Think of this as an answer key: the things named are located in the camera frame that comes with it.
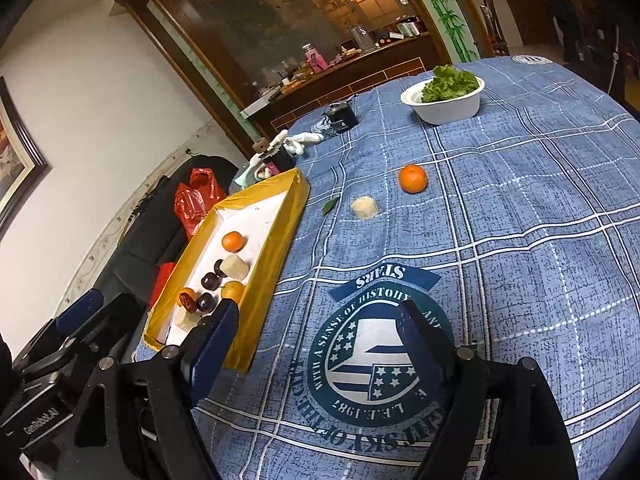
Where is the framed wall picture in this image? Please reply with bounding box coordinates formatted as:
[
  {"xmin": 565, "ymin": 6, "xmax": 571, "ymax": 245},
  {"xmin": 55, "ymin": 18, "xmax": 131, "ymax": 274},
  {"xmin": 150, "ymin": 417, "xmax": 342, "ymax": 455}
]
[{"xmin": 0, "ymin": 76, "xmax": 51, "ymax": 231}]

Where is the dark wooden chair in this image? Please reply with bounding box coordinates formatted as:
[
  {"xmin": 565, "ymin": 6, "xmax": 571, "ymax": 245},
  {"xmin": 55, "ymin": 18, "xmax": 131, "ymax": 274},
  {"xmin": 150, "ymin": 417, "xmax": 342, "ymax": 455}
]
[{"xmin": 480, "ymin": 0, "xmax": 511, "ymax": 57}]

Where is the white bowl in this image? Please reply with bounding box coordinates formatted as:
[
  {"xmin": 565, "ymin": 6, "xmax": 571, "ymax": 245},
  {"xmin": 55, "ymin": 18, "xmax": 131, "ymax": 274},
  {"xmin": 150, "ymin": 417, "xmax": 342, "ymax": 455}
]
[{"xmin": 400, "ymin": 76, "xmax": 486, "ymax": 125}]

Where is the yellow cardboard tray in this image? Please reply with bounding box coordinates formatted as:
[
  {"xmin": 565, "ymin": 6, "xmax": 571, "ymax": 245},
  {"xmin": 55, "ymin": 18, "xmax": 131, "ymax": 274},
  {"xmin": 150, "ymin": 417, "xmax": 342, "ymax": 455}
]
[{"xmin": 142, "ymin": 167, "xmax": 310, "ymax": 375}]

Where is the pink bottle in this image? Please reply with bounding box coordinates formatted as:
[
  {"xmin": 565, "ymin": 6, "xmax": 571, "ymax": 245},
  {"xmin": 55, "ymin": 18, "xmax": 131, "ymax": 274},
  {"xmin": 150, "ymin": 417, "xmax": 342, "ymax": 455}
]
[{"xmin": 301, "ymin": 44, "xmax": 328, "ymax": 72}]

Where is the red plastic bag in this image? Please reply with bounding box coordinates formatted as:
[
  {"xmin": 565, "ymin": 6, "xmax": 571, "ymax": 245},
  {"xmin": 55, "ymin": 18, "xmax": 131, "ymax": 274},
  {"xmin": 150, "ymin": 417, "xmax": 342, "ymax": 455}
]
[{"xmin": 174, "ymin": 167, "xmax": 227, "ymax": 238}]

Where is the black jar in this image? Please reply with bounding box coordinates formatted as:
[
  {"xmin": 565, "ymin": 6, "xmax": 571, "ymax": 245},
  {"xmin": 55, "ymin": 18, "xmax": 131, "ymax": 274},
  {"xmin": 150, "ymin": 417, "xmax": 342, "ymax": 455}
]
[{"xmin": 325, "ymin": 101, "xmax": 360, "ymax": 133}]

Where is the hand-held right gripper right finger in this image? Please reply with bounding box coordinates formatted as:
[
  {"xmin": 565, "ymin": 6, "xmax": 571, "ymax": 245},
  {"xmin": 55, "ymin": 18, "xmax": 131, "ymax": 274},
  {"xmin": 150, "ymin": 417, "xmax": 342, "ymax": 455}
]
[{"xmin": 397, "ymin": 300, "xmax": 581, "ymax": 480}]

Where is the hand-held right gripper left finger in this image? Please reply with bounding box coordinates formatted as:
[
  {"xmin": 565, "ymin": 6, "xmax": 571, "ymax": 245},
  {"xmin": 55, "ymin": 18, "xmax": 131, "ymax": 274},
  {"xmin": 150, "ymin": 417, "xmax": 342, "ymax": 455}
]
[{"xmin": 67, "ymin": 299, "xmax": 241, "ymax": 480}]

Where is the clear plastic pitcher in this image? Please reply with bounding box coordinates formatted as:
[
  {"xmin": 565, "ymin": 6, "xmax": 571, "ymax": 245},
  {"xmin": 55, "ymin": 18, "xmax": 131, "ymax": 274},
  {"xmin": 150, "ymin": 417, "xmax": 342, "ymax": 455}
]
[{"xmin": 350, "ymin": 25, "xmax": 376, "ymax": 52}]

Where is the green lettuce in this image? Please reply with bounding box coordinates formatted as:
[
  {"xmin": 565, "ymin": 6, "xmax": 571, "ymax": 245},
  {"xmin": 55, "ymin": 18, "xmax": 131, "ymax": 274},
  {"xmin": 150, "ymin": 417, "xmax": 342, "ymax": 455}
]
[{"xmin": 421, "ymin": 65, "xmax": 478, "ymax": 102}]

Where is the red box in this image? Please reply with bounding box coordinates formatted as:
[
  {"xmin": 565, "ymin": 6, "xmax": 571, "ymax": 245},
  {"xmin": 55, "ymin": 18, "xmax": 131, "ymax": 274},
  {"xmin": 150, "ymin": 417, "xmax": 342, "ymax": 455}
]
[{"xmin": 150, "ymin": 262, "xmax": 176, "ymax": 306}]

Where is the blue checked tablecloth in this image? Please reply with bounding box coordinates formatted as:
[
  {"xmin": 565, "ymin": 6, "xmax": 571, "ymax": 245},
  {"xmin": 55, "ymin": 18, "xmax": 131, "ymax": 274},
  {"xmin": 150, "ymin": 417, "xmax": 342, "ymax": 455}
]
[{"xmin": 132, "ymin": 55, "xmax": 640, "ymax": 480}]

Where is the metal mop pole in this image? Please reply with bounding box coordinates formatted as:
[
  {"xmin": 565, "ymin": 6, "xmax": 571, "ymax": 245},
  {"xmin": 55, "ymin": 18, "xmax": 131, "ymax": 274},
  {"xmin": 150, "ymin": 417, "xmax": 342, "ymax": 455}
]
[{"xmin": 607, "ymin": 25, "xmax": 623, "ymax": 93}]

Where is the black bag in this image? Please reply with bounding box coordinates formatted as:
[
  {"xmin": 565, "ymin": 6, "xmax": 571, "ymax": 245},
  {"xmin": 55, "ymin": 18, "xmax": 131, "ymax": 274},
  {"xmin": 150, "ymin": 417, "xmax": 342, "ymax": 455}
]
[{"xmin": 65, "ymin": 157, "xmax": 241, "ymax": 311}]

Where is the wooden counter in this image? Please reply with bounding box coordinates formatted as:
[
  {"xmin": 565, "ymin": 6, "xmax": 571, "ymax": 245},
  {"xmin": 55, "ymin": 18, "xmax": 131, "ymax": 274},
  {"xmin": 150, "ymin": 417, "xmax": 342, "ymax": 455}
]
[{"xmin": 240, "ymin": 31, "xmax": 438, "ymax": 158}]

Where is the white glove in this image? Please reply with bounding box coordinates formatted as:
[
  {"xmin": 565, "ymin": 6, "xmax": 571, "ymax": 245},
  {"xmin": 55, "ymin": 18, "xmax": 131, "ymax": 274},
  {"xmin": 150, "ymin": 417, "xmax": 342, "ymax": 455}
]
[{"xmin": 234, "ymin": 129, "xmax": 326, "ymax": 186}]

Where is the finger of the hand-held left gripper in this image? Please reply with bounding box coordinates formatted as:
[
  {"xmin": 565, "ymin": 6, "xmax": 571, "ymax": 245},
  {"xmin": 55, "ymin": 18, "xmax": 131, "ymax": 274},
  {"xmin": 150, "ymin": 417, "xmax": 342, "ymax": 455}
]
[
  {"xmin": 12, "ymin": 289, "xmax": 105, "ymax": 367},
  {"xmin": 75, "ymin": 292, "xmax": 136, "ymax": 361}
]

